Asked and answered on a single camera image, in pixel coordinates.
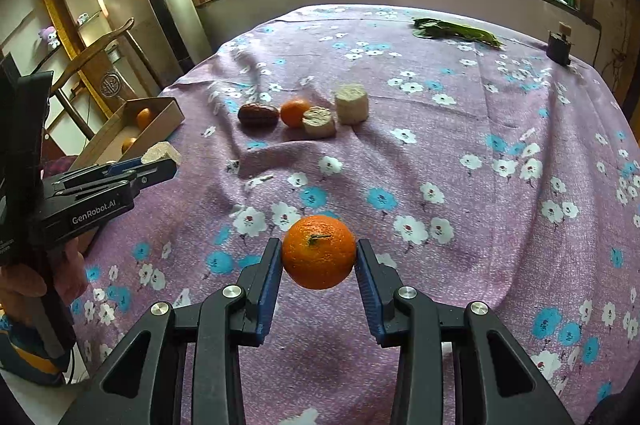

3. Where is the wooden chair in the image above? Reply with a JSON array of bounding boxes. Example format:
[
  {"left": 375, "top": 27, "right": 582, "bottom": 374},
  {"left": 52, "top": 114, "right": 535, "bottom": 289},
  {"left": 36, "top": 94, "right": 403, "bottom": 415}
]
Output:
[{"left": 47, "top": 18, "right": 166, "bottom": 141}]

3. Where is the green leafy vegetable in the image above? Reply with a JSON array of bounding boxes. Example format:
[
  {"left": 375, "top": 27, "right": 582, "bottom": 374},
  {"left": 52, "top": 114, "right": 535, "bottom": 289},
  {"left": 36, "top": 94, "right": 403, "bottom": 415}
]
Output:
[{"left": 412, "top": 18, "right": 506, "bottom": 48}]

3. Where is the person's left hand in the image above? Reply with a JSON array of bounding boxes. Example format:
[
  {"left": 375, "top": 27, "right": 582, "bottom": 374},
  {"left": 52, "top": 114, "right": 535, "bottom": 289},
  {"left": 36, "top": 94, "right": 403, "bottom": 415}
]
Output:
[{"left": 0, "top": 237, "right": 90, "bottom": 323}]

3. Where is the yellow wooden shelf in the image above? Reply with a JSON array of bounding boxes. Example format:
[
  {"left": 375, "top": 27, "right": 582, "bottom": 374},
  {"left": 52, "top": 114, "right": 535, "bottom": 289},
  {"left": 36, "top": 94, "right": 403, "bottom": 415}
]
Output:
[{"left": 0, "top": 0, "right": 126, "bottom": 141}]

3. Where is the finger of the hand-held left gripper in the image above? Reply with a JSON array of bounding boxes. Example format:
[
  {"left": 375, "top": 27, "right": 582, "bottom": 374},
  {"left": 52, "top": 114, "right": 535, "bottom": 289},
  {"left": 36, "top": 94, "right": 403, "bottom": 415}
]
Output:
[
  {"left": 50, "top": 158, "right": 151, "bottom": 188},
  {"left": 52, "top": 161, "right": 178, "bottom": 206}
]

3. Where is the person's left forearm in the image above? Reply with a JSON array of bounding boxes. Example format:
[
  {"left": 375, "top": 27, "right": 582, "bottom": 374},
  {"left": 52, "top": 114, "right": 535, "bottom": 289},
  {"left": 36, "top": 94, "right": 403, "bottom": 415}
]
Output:
[{"left": 0, "top": 305, "right": 76, "bottom": 386}]

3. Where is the brown dried date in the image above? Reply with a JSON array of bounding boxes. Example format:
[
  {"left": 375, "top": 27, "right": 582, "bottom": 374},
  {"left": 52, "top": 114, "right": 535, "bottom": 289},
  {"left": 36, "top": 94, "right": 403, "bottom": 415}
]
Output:
[{"left": 237, "top": 103, "right": 280, "bottom": 129}]

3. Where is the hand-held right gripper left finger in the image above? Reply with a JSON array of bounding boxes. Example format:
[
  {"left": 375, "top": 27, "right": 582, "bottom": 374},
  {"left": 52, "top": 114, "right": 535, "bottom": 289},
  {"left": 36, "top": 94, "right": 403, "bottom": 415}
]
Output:
[{"left": 60, "top": 236, "right": 285, "bottom": 425}]

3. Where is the small black device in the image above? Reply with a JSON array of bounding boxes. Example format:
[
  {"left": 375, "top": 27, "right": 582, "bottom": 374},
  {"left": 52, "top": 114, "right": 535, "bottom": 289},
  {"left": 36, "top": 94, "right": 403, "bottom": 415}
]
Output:
[{"left": 546, "top": 21, "right": 573, "bottom": 66}]

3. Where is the purple floral tablecloth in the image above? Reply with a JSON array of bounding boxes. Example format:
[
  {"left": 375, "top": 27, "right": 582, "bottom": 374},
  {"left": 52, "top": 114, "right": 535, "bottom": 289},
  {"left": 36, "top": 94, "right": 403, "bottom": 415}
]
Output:
[{"left": 65, "top": 4, "right": 640, "bottom": 425}]

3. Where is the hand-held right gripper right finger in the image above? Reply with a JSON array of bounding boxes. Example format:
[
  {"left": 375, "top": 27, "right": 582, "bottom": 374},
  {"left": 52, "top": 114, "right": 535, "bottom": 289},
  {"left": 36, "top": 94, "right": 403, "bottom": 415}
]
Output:
[{"left": 354, "top": 239, "right": 576, "bottom": 425}]

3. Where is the cardboard box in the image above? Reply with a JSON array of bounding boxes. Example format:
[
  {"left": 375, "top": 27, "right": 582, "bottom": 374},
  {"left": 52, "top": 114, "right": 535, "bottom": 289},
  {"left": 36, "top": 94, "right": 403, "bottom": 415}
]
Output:
[{"left": 67, "top": 96, "right": 186, "bottom": 176}]

